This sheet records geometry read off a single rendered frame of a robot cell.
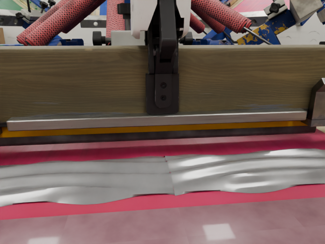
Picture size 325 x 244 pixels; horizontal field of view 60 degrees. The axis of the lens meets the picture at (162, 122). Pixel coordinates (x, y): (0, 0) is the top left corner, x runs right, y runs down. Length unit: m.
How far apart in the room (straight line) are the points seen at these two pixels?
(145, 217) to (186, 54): 0.16
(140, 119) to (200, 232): 0.13
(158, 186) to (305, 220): 0.10
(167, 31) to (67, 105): 0.12
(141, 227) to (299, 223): 0.10
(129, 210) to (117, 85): 0.13
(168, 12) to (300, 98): 0.17
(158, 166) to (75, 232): 0.09
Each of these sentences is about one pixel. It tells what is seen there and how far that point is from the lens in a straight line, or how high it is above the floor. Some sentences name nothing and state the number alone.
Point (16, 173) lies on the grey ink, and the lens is 0.27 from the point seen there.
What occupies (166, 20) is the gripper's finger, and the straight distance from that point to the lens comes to 0.23.
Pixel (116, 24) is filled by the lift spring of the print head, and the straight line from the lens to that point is 0.77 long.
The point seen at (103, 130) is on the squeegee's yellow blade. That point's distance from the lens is 0.30.
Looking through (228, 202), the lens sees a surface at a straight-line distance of 0.22.
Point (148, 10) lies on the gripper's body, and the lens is 0.24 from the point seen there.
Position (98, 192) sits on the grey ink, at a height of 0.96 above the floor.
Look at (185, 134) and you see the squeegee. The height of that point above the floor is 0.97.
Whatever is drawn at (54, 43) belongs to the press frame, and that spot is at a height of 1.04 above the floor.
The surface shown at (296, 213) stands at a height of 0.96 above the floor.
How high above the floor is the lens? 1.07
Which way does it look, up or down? 17 degrees down
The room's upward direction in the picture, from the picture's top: straight up
